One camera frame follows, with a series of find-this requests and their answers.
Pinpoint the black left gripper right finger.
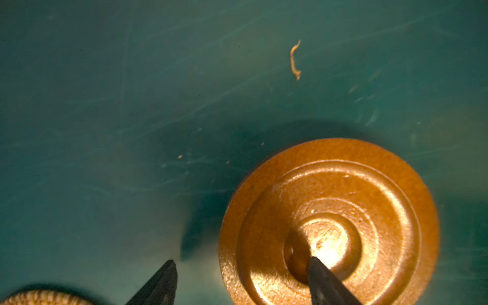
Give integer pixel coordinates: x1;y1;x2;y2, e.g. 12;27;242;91
308;257;362;305

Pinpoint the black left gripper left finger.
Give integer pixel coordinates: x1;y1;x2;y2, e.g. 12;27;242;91
127;259;178;305

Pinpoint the brown wooden round coaster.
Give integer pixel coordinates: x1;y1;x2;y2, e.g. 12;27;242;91
219;139;440;304

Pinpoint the woven rattan round coaster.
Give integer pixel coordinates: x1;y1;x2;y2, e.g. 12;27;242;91
1;290;93;305

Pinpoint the small straw fibre scrap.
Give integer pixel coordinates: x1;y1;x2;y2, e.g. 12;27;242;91
290;39;302;81

